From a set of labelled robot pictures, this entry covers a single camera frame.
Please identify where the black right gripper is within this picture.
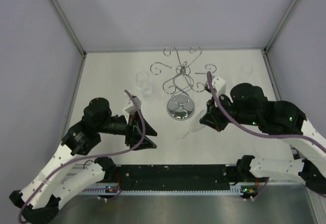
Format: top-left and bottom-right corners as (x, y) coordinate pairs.
(199, 93), (259, 132)

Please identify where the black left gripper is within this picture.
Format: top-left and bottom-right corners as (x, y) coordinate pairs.
(98, 109), (157, 150)

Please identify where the round clear wine glass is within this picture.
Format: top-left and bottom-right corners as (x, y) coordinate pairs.
(135, 71), (154, 103)

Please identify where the ribbed clear flute glass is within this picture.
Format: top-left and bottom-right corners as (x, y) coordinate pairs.
(237, 64), (254, 84)

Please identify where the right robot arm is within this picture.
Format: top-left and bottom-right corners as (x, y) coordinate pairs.
(199, 79), (325, 196)

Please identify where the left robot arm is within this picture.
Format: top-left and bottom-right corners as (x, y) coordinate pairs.
(9, 96), (157, 223)

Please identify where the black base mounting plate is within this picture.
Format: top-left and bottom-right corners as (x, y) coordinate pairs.
(101, 164), (254, 190)

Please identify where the chrome wire glass rack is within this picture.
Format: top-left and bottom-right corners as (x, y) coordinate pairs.
(150, 46), (206, 121)

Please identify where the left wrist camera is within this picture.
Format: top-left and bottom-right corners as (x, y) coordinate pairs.
(123, 90), (142, 121)

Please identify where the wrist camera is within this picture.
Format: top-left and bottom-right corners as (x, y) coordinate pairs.
(123, 90), (142, 121)
(204, 76), (227, 106)

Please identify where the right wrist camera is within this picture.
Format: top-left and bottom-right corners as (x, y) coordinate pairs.
(204, 76), (227, 106)

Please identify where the aluminium frame rail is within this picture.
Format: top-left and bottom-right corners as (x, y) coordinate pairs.
(66, 162), (306, 184)

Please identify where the grey slotted cable duct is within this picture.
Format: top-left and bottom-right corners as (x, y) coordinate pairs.
(78, 185), (253, 196)

